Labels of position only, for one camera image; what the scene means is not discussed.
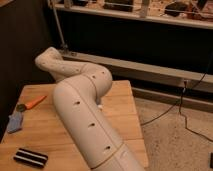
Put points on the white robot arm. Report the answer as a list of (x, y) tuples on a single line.
[(76, 97)]

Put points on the blue sponge cloth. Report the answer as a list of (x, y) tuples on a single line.
[(15, 122)]

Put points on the metal pole stand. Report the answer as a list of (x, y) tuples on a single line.
[(64, 46)]

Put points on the orange toy carrot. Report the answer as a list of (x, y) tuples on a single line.
[(29, 105)]

